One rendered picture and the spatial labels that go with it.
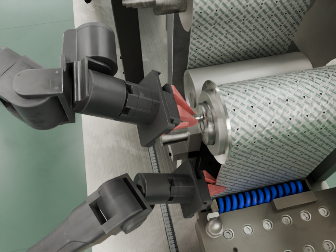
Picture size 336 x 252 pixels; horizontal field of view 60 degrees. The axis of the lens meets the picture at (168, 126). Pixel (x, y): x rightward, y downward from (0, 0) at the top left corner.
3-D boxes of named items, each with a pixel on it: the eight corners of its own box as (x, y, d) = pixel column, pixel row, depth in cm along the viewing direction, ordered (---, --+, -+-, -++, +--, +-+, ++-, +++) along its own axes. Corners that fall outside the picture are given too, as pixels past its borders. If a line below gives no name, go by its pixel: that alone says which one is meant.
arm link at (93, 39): (34, 128, 40) (10, 96, 32) (37, 59, 45) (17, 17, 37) (122, 121, 42) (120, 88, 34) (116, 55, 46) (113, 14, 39)
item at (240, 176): (209, 197, 67) (222, 162, 52) (303, 177, 70) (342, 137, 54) (210, 199, 67) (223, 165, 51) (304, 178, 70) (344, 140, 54)
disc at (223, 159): (198, 114, 61) (205, 62, 49) (200, 114, 61) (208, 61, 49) (220, 178, 53) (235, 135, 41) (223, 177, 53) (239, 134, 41)
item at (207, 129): (195, 123, 56) (197, 94, 50) (205, 121, 56) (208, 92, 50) (207, 154, 51) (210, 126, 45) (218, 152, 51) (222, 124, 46)
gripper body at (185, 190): (191, 219, 58) (159, 221, 54) (179, 172, 63) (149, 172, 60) (210, 207, 54) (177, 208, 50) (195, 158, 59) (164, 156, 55)
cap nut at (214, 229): (203, 223, 63) (205, 217, 59) (219, 219, 64) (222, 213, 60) (208, 240, 61) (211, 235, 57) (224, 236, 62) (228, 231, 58)
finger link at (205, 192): (221, 214, 63) (185, 217, 58) (211, 183, 66) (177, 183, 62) (241, 202, 58) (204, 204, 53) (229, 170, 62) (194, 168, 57)
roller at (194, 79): (182, 94, 72) (185, 58, 62) (278, 77, 75) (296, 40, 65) (195, 135, 65) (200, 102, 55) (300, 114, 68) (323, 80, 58)
